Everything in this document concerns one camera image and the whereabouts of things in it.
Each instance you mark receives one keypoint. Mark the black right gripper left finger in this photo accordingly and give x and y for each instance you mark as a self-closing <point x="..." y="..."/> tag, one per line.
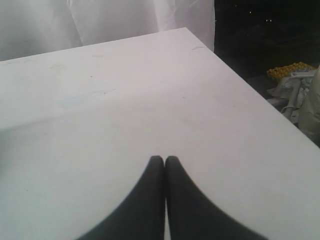
<point x="141" y="215"/>

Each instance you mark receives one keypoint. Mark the white backdrop curtain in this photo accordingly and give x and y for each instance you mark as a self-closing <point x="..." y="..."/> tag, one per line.
<point x="30" y="27"/>

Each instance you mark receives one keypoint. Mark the yellow knitted cloth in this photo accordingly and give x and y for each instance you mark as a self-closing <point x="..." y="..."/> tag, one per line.
<point x="278" y="73"/>

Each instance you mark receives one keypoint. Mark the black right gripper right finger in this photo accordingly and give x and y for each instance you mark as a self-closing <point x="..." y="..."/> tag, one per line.
<point x="192" y="216"/>

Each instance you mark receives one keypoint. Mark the white metal stand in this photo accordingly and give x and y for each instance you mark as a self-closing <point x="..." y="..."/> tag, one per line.
<point x="290" y="93"/>

